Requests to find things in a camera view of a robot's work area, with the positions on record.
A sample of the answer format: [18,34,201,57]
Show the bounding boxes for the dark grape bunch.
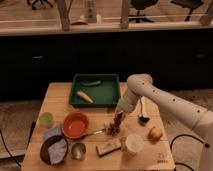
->
[105,113,122,136]

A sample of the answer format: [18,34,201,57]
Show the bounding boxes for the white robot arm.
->
[116,74,213,171]

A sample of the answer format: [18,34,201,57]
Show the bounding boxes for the green plastic tray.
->
[69,74,120,108]

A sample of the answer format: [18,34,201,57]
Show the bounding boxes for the metal spoon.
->
[79,129,105,140]

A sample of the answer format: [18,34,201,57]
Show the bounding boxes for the green cucumber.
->
[81,80,101,87]

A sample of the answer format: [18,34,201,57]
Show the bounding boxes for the wooden block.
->
[96,138,121,157]

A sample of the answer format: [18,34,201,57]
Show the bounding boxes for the white cup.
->
[123,133,144,155]

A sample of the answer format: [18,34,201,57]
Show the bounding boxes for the orange bowl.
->
[62,112,89,139]

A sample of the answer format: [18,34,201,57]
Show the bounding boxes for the small metal cup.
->
[71,143,86,160]

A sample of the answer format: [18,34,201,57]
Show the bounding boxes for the wooden table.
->
[21,83,175,171]

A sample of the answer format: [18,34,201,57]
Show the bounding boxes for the grey blue cloth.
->
[40,125,68,165]

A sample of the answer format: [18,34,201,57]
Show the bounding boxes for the green plastic cup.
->
[39,112,53,128]

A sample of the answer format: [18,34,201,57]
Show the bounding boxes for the black office chair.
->
[129,0,158,23]

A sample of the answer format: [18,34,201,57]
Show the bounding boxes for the black spoon white handle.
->
[139,97,150,123]

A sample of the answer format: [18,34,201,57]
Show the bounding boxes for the black cable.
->
[169,133,213,171]

